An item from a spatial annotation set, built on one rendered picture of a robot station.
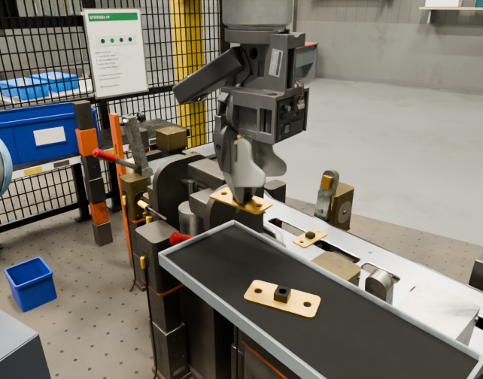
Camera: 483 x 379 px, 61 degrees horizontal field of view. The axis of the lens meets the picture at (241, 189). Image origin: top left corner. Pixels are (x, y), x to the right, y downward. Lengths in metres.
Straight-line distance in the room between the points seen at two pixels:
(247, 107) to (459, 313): 0.38
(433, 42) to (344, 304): 8.21
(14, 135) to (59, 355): 0.64
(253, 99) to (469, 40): 8.16
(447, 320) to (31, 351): 0.52
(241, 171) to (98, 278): 0.93
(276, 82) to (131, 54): 1.27
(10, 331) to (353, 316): 0.42
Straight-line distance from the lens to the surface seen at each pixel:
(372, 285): 0.66
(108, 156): 1.06
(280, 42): 0.44
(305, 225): 0.96
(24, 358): 0.60
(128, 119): 1.06
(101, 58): 1.63
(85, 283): 1.35
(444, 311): 0.61
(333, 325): 0.47
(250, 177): 0.49
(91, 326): 1.19
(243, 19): 0.44
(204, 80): 0.50
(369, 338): 0.47
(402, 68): 8.74
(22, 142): 1.38
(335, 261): 0.71
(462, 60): 8.59
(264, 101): 0.44
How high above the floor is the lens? 1.48
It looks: 25 degrees down
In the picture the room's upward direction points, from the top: straight up
